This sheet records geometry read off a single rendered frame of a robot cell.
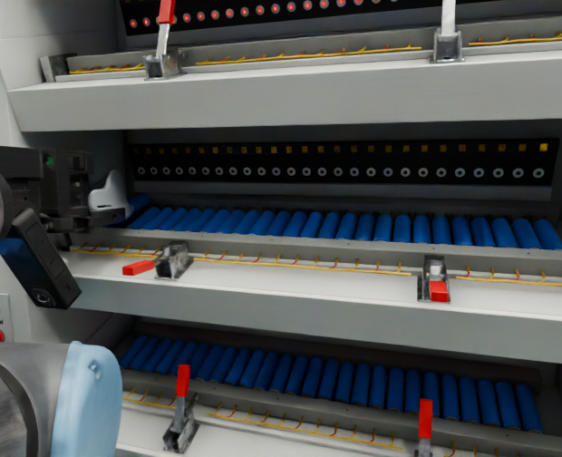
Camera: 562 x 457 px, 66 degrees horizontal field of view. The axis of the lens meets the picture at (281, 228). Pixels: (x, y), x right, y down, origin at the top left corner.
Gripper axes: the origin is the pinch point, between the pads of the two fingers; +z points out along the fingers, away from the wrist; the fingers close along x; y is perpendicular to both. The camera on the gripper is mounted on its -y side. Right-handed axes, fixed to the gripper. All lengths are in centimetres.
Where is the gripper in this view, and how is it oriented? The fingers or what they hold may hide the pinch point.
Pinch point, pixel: (118, 212)
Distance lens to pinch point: 59.3
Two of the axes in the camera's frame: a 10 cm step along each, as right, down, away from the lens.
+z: 2.7, -1.1, 9.6
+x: -9.6, -0.4, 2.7
